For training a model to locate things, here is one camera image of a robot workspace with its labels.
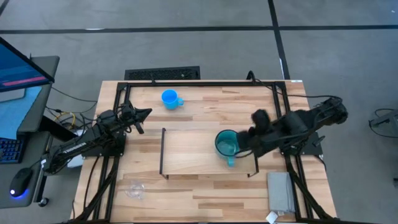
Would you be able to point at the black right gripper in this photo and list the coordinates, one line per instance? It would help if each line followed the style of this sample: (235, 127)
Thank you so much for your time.
(264, 140)

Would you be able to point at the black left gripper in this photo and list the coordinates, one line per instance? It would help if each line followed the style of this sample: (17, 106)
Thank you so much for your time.
(127, 113)

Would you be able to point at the large teal mug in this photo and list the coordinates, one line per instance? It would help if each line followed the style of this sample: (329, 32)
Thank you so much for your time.
(225, 146)

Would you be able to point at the small blue plastic cup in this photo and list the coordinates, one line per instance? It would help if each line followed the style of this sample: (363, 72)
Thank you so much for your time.
(169, 99)

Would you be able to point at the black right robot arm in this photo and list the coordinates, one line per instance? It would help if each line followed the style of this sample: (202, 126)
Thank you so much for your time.
(311, 119)

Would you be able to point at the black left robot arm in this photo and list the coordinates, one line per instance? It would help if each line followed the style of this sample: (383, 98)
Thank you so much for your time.
(77, 147)

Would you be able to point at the wooden shelf with black legs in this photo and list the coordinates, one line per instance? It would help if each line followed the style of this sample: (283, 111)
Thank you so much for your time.
(192, 155)

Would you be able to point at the grey folded cloth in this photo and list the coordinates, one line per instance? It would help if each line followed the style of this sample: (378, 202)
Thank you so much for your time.
(280, 193)

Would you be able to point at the clear plastic cup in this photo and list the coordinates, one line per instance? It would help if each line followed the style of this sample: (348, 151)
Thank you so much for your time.
(135, 189)

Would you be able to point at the white paper tag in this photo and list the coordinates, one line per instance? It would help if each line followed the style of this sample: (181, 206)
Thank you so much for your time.
(272, 217)

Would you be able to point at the grey side desk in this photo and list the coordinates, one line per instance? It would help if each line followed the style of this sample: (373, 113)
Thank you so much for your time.
(40, 102)

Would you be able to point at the black caster wheel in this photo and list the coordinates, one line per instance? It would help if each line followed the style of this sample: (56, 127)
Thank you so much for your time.
(43, 202)

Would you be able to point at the computer monitor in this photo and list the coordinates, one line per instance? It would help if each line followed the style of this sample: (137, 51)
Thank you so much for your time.
(18, 71)

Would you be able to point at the black computer mouse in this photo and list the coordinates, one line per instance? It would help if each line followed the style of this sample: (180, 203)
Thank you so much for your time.
(21, 180)

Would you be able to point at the black keyboard with blue backlight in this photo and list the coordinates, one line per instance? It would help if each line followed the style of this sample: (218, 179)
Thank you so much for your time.
(11, 151)

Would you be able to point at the black aluminium table frame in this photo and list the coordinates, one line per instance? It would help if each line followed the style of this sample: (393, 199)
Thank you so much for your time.
(202, 84)

